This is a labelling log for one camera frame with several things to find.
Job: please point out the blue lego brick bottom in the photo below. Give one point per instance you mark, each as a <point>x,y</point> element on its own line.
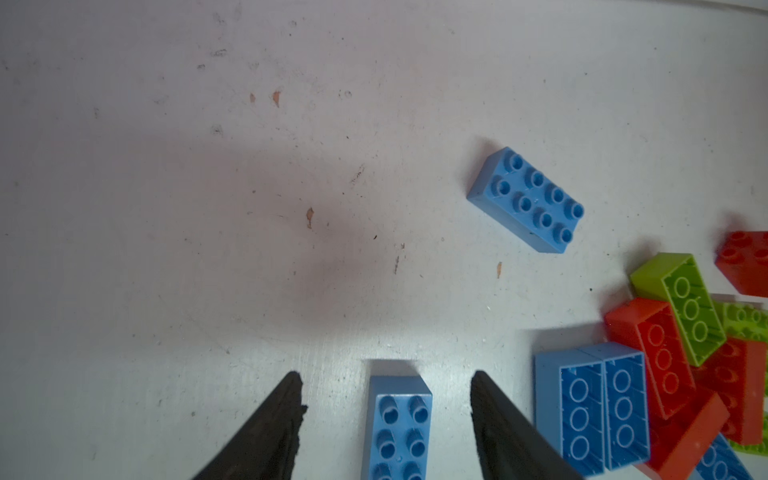
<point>720,462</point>

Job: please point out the small red lego brick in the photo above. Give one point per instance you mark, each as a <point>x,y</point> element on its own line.
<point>742,259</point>

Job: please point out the red lego brick upright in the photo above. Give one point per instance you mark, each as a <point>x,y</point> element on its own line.
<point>729,366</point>

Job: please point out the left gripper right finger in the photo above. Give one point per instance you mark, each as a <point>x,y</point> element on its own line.
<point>508,445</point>

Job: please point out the red lego brick lower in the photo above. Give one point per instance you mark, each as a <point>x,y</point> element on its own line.
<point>677,444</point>

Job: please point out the green lego brick tilted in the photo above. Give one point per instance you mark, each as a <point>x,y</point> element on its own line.
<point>742,321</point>

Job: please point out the red lego brick centre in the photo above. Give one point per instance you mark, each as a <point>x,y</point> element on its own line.
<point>649,326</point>

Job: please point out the blue double lego brick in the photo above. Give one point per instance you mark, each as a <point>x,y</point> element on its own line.
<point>591,406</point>

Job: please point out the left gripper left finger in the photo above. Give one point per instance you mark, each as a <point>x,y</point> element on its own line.
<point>266,445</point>

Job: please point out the green lego brick narrow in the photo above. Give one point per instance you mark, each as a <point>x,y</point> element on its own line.
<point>675,278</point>

